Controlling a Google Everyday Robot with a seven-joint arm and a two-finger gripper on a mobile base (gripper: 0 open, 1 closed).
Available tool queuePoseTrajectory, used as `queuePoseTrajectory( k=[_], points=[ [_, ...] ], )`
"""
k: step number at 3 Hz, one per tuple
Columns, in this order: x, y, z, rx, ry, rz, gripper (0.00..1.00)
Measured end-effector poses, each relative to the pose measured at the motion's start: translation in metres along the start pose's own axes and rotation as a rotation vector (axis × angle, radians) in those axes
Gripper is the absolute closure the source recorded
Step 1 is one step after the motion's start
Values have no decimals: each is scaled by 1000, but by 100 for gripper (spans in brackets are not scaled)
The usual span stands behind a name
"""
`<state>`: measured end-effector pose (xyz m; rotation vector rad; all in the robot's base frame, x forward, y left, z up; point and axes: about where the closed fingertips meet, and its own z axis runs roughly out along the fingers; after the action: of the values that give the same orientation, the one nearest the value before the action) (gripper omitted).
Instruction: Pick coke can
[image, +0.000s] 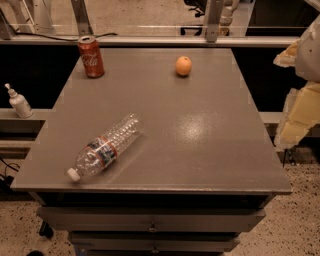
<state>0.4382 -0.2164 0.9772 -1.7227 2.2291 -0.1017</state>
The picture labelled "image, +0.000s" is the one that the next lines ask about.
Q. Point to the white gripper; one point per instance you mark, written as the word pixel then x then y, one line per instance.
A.
pixel 309 55

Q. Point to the red coke can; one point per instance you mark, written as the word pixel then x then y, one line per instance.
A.
pixel 91 56

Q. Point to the orange fruit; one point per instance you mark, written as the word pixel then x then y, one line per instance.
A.
pixel 183 66

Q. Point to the grey drawer cabinet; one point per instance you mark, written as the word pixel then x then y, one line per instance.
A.
pixel 203 145

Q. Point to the clear plastic water bottle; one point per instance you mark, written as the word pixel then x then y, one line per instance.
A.
pixel 105 148

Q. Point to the grey drawer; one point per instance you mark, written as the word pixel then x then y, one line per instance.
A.
pixel 150 219
pixel 153 242

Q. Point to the top grey drawer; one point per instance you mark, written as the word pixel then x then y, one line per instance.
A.
pixel 150 219

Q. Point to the white pump dispenser bottle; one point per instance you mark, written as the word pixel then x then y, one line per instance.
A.
pixel 19 103

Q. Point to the black caster wheel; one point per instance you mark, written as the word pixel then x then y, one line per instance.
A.
pixel 45 230

